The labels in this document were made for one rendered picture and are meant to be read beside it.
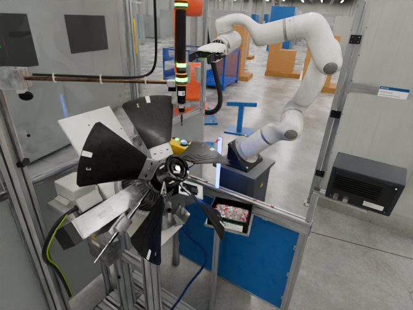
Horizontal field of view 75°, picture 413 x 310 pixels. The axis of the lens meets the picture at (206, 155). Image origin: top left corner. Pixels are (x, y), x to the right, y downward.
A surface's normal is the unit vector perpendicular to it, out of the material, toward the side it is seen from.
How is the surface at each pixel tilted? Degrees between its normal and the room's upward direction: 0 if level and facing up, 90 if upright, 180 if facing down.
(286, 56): 90
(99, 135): 71
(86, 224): 50
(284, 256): 90
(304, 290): 0
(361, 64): 90
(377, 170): 15
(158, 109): 45
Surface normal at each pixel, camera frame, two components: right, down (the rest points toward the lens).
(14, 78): 0.05, 0.46
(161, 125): 0.07, -0.26
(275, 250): -0.53, 0.37
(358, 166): -0.11, -0.76
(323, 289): 0.04, -0.89
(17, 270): 0.85, 0.27
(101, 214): 0.67, -0.36
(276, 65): -0.32, 0.42
